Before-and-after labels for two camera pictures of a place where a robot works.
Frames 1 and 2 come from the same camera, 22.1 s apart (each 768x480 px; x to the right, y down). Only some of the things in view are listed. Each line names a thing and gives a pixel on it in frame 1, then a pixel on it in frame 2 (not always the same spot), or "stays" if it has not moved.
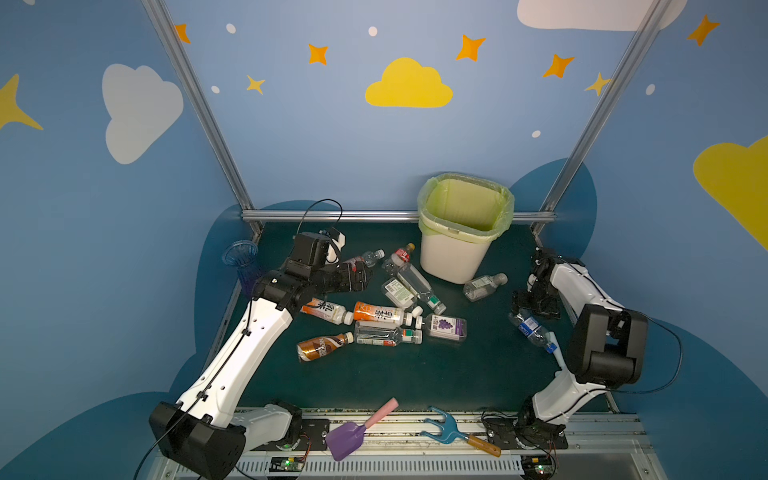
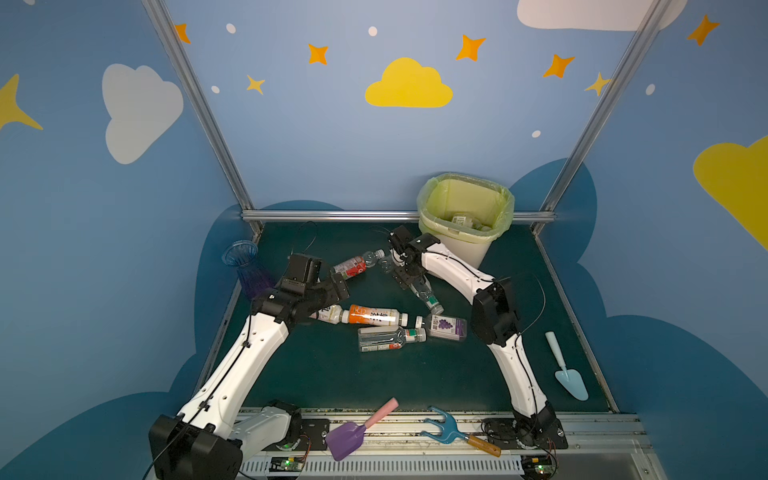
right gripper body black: x=537 y=300 to x=405 y=264
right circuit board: x=537 y=466 stays
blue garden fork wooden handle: x=450 y=433 stays
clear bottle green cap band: x=421 y=289 stays
